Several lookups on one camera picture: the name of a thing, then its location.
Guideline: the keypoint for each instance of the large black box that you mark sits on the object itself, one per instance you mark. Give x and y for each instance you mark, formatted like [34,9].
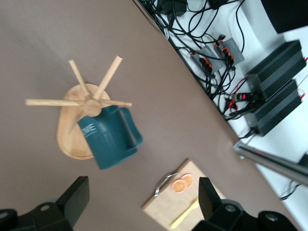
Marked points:
[288,14]

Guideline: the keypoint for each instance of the yellow plastic fork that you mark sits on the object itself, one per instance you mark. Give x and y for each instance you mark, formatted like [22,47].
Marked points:
[185,215]

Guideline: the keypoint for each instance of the black power adapter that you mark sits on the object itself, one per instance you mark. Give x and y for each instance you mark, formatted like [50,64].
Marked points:
[173,6]

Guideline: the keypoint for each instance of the bamboo cutting board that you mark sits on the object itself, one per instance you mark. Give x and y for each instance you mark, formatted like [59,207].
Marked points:
[168,207]

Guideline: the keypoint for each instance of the grey orange usb hub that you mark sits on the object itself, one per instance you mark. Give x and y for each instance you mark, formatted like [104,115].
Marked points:
[209,56]
[232,50]

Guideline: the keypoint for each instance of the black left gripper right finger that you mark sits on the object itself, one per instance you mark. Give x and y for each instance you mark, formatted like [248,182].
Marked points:
[207,199]

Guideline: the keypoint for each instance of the small green circuit board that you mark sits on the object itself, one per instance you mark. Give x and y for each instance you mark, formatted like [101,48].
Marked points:
[239,96]

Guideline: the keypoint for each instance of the orange slice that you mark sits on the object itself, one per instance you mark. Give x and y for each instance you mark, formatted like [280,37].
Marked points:
[179,185]
[188,179]

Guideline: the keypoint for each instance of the dark teal mug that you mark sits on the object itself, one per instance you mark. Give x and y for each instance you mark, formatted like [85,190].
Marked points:
[110,139]

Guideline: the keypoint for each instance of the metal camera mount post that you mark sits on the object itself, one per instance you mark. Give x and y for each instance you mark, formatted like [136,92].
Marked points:
[276,163]

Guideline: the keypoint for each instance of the black power supply box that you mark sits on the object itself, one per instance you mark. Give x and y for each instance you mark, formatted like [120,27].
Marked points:
[276,110]
[276,65]

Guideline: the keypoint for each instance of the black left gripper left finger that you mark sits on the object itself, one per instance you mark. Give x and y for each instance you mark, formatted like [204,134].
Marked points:
[72,199]

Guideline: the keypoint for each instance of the wooden mug rack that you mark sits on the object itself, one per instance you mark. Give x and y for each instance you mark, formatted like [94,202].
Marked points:
[69,139]

